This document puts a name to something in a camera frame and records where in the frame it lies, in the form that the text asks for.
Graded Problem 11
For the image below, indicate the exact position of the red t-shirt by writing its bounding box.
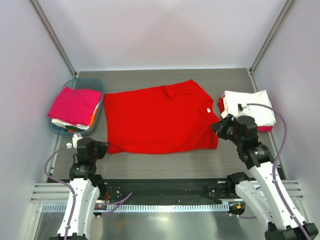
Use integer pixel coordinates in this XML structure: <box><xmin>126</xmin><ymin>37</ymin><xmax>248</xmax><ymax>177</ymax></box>
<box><xmin>104</xmin><ymin>79</ymin><xmax>219</xmax><ymax>155</ymax></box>
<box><xmin>217</xmin><ymin>94</ymin><xmax>226</xmax><ymax>119</ymax></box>

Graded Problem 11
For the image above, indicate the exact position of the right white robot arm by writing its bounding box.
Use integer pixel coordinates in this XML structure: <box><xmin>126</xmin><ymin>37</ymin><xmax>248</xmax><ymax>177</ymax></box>
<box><xmin>211</xmin><ymin>113</ymin><xmax>319</xmax><ymax>240</ymax></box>

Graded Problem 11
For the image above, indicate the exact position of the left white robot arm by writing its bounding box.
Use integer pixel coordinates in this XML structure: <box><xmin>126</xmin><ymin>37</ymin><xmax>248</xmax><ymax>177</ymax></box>
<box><xmin>48</xmin><ymin>133</ymin><xmax>108</xmax><ymax>240</ymax></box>

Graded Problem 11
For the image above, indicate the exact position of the folded magenta t-shirt in stack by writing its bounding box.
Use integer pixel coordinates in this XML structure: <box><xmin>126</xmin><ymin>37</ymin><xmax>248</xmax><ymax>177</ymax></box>
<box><xmin>257</xmin><ymin>126</ymin><xmax>273</xmax><ymax>133</ymax></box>

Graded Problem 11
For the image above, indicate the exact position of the folded red t-shirt in stack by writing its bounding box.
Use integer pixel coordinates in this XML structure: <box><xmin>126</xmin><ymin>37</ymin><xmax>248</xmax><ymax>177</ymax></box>
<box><xmin>217</xmin><ymin>94</ymin><xmax>226</xmax><ymax>119</ymax></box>

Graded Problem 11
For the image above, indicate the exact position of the folded white t-shirt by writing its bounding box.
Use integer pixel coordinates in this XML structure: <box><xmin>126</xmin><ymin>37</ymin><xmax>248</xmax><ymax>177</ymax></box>
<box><xmin>224</xmin><ymin>90</ymin><xmax>276</xmax><ymax>127</ymax></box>

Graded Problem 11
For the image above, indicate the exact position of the orange t-shirt in basket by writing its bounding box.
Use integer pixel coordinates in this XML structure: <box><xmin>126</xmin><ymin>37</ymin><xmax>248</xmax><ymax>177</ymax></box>
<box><xmin>89</xmin><ymin>114</ymin><xmax>96</xmax><ymax>126</ymax></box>

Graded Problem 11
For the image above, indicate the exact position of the folded pink t-shirt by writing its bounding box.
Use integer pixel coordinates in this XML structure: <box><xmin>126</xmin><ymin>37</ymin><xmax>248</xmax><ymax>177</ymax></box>
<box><xmin>47</xmin><ymin>86</ymin><xmax>102</xmax><ymax>125</ymax></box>

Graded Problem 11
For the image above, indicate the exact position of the teal plastic laundry basket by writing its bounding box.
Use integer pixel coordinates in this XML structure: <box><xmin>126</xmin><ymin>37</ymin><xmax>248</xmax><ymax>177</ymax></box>
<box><xmin>47</xmin><ymin>78</ymin><xmax>106</xmax><ymax>136</ymax></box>

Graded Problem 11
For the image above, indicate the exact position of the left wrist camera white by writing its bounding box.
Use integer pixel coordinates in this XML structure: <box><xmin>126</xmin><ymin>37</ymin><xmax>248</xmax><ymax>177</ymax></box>
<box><xmin>66</xmin><ymin>133</ymin><xmax>83</xmax><ymax>149</ymax></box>

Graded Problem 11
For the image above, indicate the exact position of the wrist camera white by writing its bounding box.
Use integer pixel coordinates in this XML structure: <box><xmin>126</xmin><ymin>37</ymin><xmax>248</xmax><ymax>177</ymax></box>
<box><xmin>237</xmin><ymin>103</ymin><xmax>250</xmax><ymax>113</ymax></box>
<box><xmin>66</xmin><ymin>133</ymin><xmax>83</xmax><ymax>149</ymax></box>

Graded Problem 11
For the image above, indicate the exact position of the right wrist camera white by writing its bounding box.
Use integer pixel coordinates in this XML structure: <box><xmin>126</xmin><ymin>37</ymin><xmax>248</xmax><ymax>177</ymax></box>
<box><xmin>237</xmin><ymin>103</ymin><xmax>250</xmax><ymax>113</ymax></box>

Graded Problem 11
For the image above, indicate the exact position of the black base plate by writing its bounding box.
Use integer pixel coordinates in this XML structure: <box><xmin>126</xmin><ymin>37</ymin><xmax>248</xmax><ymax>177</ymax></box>
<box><xmin>104</xmin><ymin>178</ymin><xmax>241</xmax><ymax>206</ymax></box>

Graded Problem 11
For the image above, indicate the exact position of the slotted cable duct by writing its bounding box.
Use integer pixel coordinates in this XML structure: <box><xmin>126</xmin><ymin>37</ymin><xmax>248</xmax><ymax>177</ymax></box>
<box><xmin>41</xmin><ymin>202</ymin><xmax>230</xmax><ymax>214</ymax></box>

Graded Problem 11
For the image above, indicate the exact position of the right aluminium frame post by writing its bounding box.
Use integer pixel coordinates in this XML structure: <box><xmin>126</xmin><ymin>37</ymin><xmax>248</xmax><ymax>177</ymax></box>
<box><xmin>248</xmin><ymin>0</ymin><xmax>298</xmax><ymax>75</ymax></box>

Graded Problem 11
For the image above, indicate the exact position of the aluminium frame post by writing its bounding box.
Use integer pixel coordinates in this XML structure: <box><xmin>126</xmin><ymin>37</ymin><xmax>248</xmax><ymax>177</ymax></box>
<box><xmin>28</xmin><ymin>0</ymin><xmax>77</xmax><ymax>78</ymax></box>
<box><xmin>248</xmin><ymin>0</ymin><xmax>298</xmax><ymax>75</ymax></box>

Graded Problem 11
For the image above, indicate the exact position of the left aluminium frame post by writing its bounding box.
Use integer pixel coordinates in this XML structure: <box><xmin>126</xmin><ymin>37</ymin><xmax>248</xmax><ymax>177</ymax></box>
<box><xmin>28</xmin><ymin>0</ymin><xmax>77</xmax><ymax>78</ymax></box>

